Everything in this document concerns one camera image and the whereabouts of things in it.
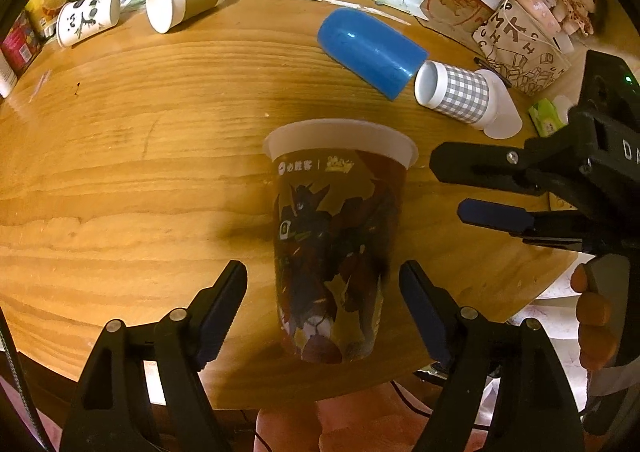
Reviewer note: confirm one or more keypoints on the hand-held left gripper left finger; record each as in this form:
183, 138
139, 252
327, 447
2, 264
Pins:
220, 312

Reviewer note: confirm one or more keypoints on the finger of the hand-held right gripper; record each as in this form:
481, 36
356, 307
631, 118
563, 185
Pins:
480, 162
487, 213

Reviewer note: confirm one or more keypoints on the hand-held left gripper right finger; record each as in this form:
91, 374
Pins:
422, 314

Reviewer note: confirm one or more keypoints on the dark printed paper cup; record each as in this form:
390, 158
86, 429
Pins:
332, 242

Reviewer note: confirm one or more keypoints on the white paper cup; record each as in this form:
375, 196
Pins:
505, 117

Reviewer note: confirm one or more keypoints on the grey checked paper cup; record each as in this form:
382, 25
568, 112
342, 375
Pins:
457, 92

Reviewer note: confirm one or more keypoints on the blue plastic cup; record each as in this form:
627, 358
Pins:
370, 50

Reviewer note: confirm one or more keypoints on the white panda print cup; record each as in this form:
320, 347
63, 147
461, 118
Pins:
85, 17

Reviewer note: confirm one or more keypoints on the person's right hand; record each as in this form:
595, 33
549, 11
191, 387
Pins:
595, 327

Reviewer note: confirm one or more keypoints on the green tissue packet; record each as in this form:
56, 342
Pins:
547, 118

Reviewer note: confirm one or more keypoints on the black pen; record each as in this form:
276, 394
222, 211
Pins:
492, 71

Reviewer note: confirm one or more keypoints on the printed paper bag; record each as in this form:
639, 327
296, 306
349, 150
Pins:
522, 50

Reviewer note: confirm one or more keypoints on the brown printed cardboard box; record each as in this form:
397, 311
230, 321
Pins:
452, 5

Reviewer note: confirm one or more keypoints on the red snack packet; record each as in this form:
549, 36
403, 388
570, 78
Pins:
20, 45

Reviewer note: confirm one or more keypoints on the yellow snack packet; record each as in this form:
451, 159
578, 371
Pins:
45, 7

